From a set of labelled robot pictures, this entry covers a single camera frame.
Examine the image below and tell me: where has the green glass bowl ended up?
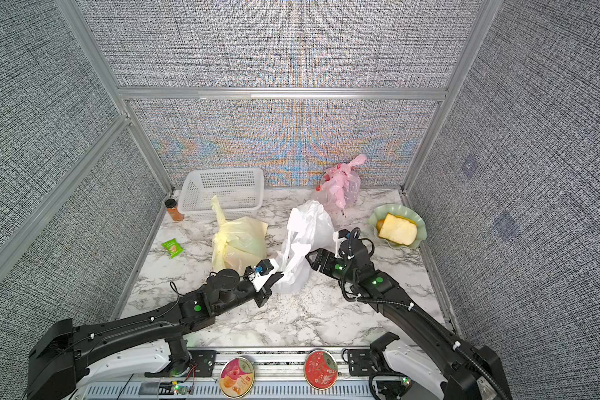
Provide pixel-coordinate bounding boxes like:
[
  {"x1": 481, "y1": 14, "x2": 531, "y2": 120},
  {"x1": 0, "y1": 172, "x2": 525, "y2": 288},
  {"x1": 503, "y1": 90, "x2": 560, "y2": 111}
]
[{"x1": 368, "y1": 204, "x2": 427, "y2": 249}]

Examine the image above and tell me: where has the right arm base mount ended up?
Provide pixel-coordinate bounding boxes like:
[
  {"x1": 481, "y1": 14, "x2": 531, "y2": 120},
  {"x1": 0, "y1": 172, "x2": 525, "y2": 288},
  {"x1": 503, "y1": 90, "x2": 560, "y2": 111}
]
[{"x1": 341, "y1": 333, "x2": 413, "y2": 400}]

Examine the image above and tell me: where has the white plastic basket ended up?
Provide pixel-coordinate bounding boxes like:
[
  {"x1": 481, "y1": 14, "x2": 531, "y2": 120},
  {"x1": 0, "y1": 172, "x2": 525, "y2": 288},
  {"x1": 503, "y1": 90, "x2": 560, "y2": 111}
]
[{"x1": 178, "y1": 168, "x2": 264, "y2": 221}]

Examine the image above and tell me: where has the yellow bread slice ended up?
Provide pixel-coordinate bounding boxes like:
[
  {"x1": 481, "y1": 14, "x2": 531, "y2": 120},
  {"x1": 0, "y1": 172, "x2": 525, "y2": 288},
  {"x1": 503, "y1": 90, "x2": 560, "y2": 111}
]
[{"x1": 376, "y1": 213, "x2": 418, "y2": 246}]

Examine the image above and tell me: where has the red round tin lid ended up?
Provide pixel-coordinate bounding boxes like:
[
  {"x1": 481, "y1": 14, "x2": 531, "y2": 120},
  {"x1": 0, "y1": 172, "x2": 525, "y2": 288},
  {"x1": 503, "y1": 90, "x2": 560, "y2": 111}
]
[{"x1": 303, "y1": 349, "x2": 338, "y2": 390}]

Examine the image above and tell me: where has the spice jar black lid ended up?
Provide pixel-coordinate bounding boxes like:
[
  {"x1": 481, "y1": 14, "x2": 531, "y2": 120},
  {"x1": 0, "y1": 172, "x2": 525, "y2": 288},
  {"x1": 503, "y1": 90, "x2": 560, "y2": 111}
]
[{"x1": 164, "y1": 198, "x2": 184, "y2": 222}]

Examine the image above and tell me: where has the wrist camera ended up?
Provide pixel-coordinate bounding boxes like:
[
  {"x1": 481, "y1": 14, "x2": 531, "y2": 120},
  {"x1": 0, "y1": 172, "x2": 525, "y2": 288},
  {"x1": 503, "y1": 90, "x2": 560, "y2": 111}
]
[
  {"x1": 247, "y1": 259, "x2": 282, "y2": 288},
  {"x1": 333, "y1": 229, "x2": 350, "y2": 258}
]

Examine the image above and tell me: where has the pink plastic bag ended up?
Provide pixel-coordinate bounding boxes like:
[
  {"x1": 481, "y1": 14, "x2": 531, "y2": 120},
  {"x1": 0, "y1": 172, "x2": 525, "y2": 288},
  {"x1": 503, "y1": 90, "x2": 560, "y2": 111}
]
[{"x1": 311, "y1": 153, "x2": 367, "y2": 213}]

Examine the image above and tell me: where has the pink round tin lid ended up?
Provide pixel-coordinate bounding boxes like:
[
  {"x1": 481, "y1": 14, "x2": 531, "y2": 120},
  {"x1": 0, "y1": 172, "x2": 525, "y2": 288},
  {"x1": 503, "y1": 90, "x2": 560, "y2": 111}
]
[{"x1": 218, "y1": 357, "x2": 255, "y2": 399}]

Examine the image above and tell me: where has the white plastic bag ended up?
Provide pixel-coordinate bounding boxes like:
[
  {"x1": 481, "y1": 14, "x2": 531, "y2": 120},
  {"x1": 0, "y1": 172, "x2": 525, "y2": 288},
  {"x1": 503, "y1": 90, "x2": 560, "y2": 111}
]
[{"x1": 272, "y1": 200, "x2": 336, "y2": 294}]

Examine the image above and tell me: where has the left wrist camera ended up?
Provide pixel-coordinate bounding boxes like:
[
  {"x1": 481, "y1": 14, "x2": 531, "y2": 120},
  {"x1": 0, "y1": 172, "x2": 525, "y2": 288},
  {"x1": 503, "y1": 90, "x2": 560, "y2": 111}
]
[{"x1": 247, "y1": 259, "x2": 282, "y2": 288}]

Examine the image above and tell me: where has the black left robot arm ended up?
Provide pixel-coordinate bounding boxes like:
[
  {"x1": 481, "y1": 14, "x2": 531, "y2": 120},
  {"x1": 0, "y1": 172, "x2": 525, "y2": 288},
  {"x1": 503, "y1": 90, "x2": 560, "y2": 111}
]
[{"x1": 24, "y1": 269, "x2": 283, "y2": 399}]

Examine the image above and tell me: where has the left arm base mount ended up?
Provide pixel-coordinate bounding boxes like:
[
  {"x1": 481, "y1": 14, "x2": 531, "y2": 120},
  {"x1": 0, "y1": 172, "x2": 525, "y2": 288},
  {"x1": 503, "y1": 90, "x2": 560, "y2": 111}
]
[{"x1": 144, "y1": 349, "x2": 218, "y2": 378}]

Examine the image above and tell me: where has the yellow plastic bag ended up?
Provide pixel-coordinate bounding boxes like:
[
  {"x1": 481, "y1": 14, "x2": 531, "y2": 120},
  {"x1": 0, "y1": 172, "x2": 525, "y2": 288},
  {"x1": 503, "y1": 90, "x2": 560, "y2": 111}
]
[{"x1": 211, "y1": 195, "x2": 268, "y2": 275}]

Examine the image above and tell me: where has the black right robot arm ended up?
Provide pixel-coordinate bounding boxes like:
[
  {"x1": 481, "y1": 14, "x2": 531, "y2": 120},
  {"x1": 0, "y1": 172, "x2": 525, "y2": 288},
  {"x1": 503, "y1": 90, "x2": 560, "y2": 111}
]
[{"x1": 306, "y1": 237, "x2": 512, "y2": 399}]

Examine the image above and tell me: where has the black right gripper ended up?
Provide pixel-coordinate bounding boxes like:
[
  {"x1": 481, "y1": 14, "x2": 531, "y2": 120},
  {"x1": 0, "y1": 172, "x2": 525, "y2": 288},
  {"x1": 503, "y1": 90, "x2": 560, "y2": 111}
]
[{"x1": 305, "y1": 247, "x2": 360, "y2": 288}]

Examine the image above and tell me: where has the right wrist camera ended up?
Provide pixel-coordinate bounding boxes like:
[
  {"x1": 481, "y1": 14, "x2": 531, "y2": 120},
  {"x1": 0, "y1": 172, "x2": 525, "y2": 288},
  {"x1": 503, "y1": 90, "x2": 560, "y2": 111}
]
[{"x1": 333, "y1": 229, "x2": 350, "y2": 258}]

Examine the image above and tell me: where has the green snack packet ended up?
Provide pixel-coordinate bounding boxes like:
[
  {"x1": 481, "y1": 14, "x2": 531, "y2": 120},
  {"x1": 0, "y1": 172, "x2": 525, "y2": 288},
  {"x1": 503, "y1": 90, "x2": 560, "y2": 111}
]
[{"x1": 162, "y1": 238, "x2": 183, "y2": 258}]

